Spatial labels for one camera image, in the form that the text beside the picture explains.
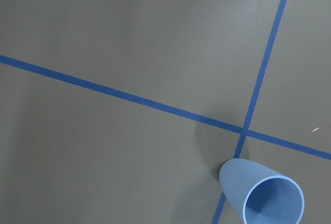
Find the blue cup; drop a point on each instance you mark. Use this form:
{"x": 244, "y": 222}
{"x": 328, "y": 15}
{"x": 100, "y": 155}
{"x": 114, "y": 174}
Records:
{"x": 259, "y": 194}

